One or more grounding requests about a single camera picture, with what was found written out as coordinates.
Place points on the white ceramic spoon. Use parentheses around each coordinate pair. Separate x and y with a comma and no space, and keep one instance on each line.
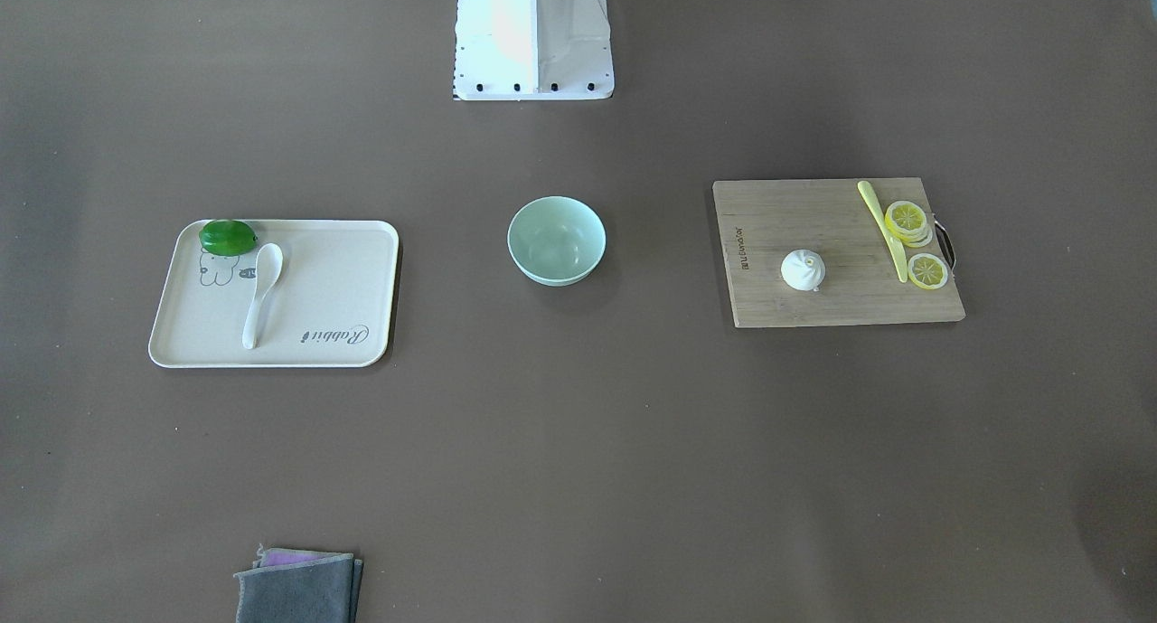
(269,265)

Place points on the mint green bowl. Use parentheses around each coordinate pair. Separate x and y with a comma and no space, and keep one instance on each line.
(556,241)

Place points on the wooden cutting board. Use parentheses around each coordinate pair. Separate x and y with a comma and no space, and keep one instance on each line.
(760,222)

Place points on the cream rabbit tray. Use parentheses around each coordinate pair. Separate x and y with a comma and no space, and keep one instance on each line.
(331,306)

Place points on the yellow plastic knife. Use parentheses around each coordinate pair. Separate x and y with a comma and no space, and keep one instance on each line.
(896,249)

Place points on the upper lemon slice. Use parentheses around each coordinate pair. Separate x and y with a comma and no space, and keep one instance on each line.
(909,223)

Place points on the lemon slice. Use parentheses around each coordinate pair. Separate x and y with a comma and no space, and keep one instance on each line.
(928,272)
(909,223)

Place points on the lower lemon slice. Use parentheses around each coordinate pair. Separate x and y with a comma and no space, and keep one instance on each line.
(928,272)

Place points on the green bell pepper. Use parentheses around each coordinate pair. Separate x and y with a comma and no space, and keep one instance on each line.
(227,238)

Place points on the grey folded cloth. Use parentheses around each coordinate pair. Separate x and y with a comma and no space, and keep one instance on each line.
(291,585)

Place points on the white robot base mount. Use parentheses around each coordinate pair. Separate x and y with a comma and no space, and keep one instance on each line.
(532,50)

